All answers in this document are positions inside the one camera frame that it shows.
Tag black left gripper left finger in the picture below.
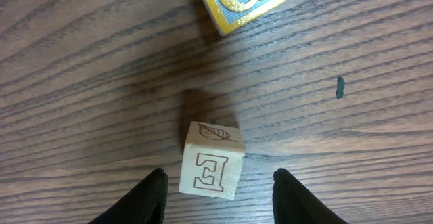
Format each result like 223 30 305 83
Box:
89 168 168 224

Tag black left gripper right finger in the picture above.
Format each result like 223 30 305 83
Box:
272 168 347 224

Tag wooden block with E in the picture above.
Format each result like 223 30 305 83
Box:
179 121 246 200

